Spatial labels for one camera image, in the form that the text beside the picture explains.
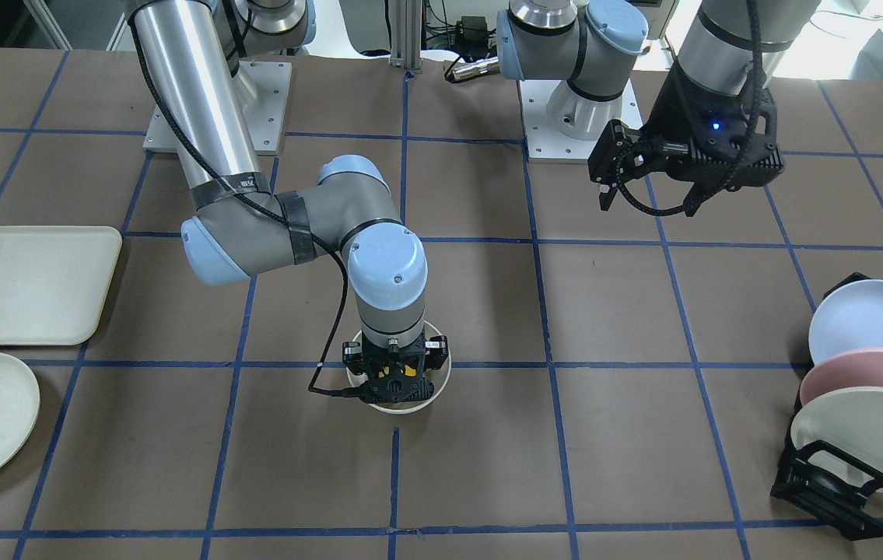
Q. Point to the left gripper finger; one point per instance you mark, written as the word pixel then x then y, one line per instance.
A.
pixel 614 161
pixel 696 196

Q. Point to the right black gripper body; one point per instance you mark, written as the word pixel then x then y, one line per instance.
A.
pixel 353 358

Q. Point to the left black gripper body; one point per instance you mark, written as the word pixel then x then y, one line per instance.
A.
pixel 672 106

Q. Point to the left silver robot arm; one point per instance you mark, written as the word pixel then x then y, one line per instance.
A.
pixel 594 47

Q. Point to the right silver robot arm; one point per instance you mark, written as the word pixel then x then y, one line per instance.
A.
pixel 192 55

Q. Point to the blue plate in rack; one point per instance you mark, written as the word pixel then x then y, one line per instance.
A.
pixel 849 318

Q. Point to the pink plate in rack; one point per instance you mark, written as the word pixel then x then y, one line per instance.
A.
pixel 857 368

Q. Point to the cream plate in rack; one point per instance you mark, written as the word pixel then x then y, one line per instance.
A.
pixel 873 443

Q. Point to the black dish rack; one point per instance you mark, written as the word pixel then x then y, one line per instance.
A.
pixel 821 493

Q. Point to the cream rectangular tray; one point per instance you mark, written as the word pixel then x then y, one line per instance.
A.
pixel 54 282

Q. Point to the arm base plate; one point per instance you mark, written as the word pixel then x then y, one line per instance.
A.
pixel 550 132
pixel 260 92

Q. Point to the aluminium frame post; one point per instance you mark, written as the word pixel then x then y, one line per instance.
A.
pixel 405 31

